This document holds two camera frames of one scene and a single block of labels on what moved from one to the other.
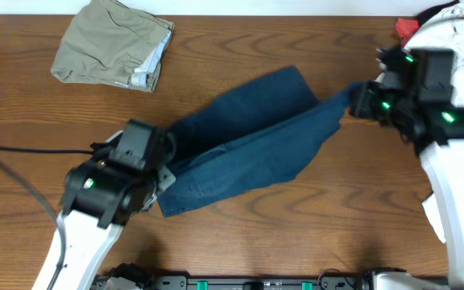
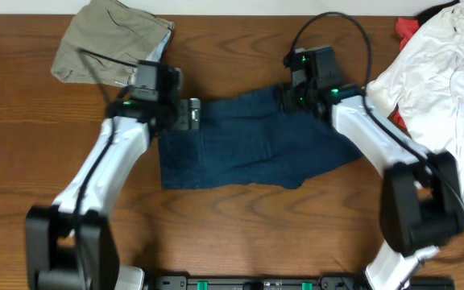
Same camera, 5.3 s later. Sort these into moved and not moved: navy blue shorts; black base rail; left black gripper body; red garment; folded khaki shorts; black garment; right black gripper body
Moved: navy blue shorts; left black gripper body; right black gripper body
Not moved: black base rail; black garment; folded khaki shorts; red garment
